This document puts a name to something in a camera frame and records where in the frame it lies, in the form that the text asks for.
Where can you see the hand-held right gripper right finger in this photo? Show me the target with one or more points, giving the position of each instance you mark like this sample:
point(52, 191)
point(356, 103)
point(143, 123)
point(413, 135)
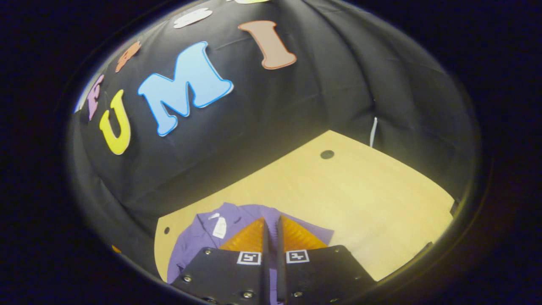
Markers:
point(280, 262)

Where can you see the black backdrop cloth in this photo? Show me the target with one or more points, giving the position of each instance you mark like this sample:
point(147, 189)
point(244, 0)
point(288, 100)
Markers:
point(296, 106)

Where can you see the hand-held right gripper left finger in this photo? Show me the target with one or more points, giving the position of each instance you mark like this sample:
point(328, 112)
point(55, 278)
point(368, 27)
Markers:
point(266, 254)

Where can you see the purple knit cardigan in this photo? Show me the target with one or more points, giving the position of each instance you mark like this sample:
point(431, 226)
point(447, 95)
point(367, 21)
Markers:
point(199, 245)

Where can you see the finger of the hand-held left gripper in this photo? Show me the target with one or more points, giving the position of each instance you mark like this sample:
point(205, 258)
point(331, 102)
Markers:
point(115, 249)

